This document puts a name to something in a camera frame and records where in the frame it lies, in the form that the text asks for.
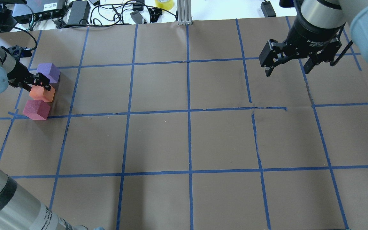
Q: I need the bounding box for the orange foam block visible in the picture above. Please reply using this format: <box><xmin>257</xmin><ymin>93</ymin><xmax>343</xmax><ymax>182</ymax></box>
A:
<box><xmin>29</xmin><ymin>86</ymin><xmax>56</xmax><ymax>103</ymax></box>

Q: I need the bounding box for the purple foam block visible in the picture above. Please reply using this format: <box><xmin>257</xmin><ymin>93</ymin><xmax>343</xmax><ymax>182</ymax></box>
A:
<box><xmin>37</xmin><ymin>63</ymin><xmax>60</xmax><ymax>83</ymax></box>

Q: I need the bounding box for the pink foam block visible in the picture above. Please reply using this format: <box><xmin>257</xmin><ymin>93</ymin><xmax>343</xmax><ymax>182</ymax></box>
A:
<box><xmin>22</xmin><ymin>100</ymin><xmax>51</xmax><ymax>120</ymax></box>

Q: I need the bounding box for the small black adapter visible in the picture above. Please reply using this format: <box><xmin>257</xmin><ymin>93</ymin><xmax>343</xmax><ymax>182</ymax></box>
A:
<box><xmin>260</xmin><ymin>0</ymin><xmax>277</xmax><ymax>18</ymax></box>

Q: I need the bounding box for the black laptop power brick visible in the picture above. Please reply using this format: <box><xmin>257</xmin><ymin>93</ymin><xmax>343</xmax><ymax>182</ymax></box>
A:
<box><xmin>67</xmin><ymin>0</ymin><xmax>90</xmax><ymax>25</ymax></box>

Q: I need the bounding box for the yellow tape roll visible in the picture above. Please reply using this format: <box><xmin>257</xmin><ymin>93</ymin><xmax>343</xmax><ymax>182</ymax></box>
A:
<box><xmin>155</xmin><ymin>0</ymin><xmax>174</xmax><ymax>11</ymax></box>

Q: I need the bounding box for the brown paper table cover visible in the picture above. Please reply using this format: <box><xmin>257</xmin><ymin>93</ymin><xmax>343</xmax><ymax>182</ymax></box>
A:
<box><xmin>0</xmin><ymin>16</ymin><xmax>368</xmax><ymax>230</ymax></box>

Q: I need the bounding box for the aluminium frame post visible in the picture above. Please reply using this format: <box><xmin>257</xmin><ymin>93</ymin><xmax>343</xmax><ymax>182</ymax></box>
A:
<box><xmin>177</xmin><ymin>0</ymin><xmax>193</xmax><ymax>25</ymax></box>

